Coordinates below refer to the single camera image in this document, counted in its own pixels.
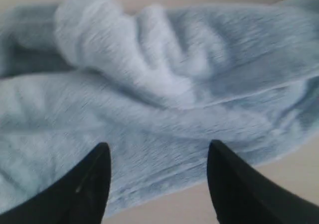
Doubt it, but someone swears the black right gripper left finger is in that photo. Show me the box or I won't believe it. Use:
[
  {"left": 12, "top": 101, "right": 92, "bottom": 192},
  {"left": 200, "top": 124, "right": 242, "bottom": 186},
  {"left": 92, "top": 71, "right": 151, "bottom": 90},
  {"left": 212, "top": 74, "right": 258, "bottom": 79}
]
[{"left": 0, "top": 143, "right": 111, "bottom": 224}]

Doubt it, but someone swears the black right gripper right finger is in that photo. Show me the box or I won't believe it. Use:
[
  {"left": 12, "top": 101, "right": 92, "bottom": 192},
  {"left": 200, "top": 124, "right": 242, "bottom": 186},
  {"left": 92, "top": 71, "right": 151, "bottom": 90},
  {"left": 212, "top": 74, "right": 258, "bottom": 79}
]
[{"left": 207, "top": 140, "right": 319, "bottom": 224}]

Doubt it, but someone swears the light blue fluffy towel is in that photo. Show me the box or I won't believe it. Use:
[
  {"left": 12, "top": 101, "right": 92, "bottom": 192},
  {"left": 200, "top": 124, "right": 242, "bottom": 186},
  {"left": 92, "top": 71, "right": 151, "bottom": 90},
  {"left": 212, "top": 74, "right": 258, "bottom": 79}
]
[{"left": 0, "top": 0, "right": 319, "bottom": 215}]

